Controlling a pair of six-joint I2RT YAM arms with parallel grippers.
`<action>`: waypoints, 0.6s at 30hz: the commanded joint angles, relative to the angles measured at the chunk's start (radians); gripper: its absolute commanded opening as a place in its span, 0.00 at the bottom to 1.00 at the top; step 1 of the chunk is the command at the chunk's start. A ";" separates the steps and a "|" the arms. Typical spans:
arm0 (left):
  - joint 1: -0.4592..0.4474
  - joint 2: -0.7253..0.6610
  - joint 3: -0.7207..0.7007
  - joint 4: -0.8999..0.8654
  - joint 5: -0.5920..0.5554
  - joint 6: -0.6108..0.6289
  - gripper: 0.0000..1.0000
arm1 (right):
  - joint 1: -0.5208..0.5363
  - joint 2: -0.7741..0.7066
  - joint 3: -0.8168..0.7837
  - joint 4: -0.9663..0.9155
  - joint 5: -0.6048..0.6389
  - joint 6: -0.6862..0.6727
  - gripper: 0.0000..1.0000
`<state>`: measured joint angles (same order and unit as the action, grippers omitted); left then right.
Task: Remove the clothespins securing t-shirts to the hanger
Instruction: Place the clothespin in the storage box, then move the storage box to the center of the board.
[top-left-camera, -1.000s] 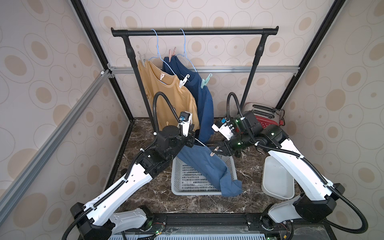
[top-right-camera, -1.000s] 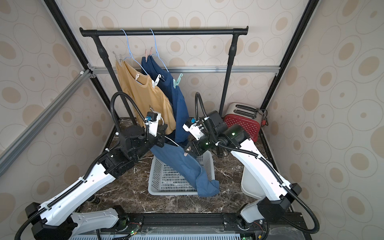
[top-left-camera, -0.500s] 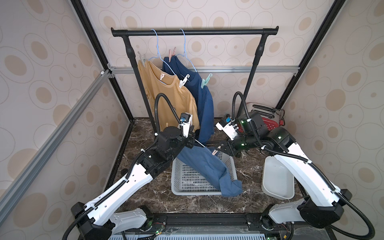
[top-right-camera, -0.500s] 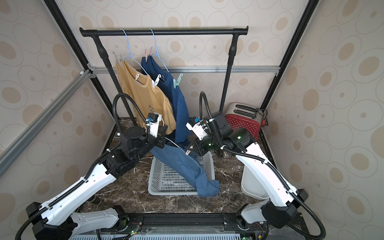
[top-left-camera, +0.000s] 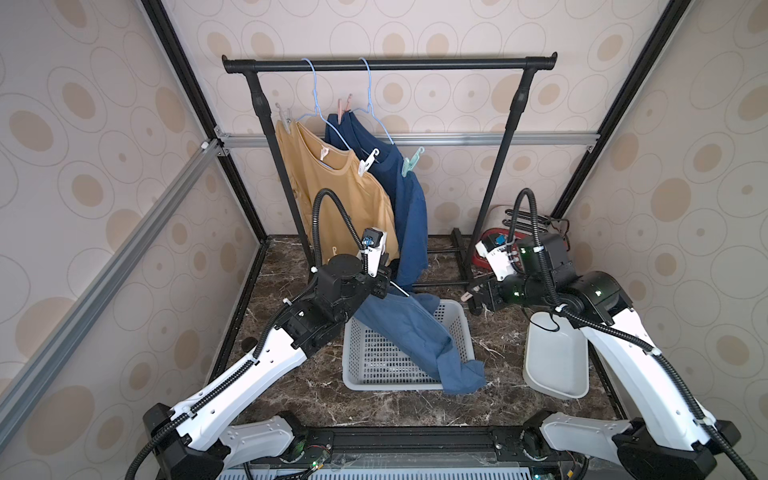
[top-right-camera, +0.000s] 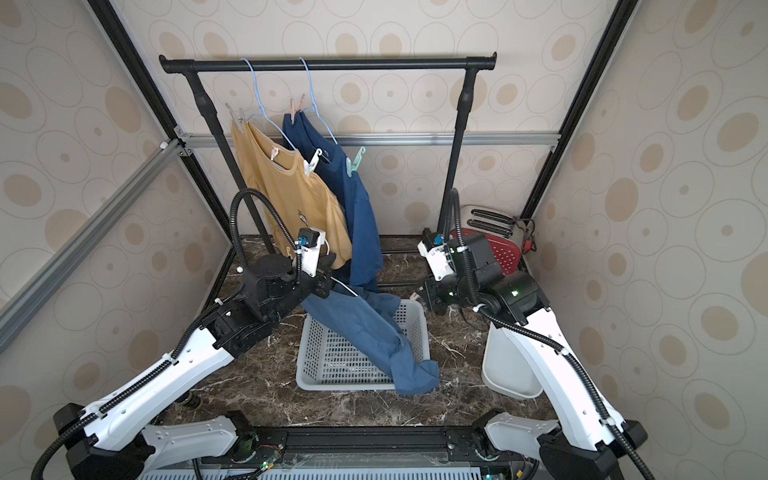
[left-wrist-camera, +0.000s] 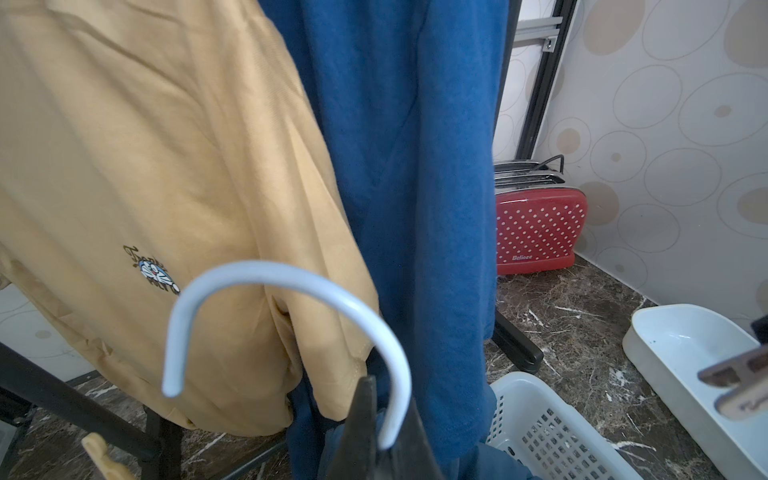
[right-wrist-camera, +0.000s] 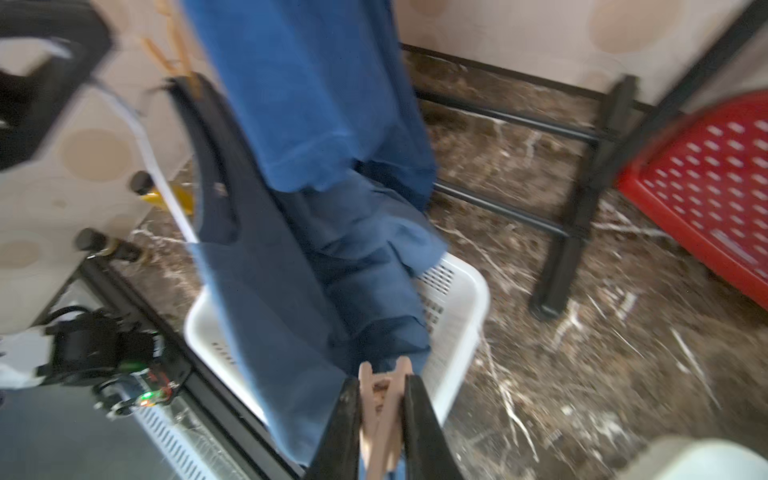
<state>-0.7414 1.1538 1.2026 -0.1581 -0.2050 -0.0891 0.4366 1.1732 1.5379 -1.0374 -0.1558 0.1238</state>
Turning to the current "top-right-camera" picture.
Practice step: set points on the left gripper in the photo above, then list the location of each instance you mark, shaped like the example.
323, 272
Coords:
325, 271

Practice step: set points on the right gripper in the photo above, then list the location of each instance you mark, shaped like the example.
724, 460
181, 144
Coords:
432, 294

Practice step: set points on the white wire hanger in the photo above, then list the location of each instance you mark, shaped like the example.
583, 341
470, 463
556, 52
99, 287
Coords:
342, 288

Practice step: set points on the slate blue t-shirt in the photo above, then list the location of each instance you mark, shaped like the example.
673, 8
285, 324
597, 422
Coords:
367, 322

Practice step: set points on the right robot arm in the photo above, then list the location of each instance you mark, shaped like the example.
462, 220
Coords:
589, 436

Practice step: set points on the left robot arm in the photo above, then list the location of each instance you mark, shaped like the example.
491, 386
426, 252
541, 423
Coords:
112, 438

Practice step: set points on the light blue left hanger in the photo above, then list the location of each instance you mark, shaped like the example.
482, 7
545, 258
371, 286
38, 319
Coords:
261, 108

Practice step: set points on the red toaster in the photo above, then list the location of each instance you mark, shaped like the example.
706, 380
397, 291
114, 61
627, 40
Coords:
510, 237

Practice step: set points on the white plastic bin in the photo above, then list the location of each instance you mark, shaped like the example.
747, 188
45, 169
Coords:
504, 369

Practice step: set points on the white plastic basket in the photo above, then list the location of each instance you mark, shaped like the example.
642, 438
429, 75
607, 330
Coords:
328, 362

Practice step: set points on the tan yellow t-shirt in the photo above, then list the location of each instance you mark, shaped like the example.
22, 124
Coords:
301, 200

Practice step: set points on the white clothespin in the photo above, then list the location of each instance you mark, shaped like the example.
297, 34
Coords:
310, 166

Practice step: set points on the dark blue t-shirt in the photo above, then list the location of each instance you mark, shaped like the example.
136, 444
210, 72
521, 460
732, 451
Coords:
367, 259

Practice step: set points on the mint green clothespin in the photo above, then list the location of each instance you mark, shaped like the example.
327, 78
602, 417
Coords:
352, 164

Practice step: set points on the clear grey clothespin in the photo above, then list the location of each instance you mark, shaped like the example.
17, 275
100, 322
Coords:
237, 116

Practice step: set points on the salmon pink rear clothespin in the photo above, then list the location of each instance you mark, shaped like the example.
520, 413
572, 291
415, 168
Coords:
296, 106

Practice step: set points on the black clothes rack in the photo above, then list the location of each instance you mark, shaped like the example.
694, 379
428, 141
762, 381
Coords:
191, 69

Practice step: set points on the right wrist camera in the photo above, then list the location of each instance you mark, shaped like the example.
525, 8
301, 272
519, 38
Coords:
433, 248

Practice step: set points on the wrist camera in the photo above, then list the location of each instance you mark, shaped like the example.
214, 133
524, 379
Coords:
433, 248
310, 241

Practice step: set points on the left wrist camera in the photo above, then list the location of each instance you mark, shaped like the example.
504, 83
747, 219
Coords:
310, 241

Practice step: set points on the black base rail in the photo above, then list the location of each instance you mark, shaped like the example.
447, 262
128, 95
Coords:
360, 444

